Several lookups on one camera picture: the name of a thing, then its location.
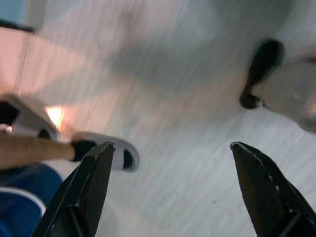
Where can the grey white slipper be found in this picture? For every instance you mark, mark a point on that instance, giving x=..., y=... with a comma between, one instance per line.
x=29, y=116
x=132, y=150

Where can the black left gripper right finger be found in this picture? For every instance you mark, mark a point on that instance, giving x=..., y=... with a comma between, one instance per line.
x=266, y=192

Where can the person in black shorts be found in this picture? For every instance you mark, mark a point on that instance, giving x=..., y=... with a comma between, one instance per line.
x=32, y=150

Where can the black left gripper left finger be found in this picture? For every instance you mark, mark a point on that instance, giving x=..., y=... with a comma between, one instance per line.
x=81, y=192

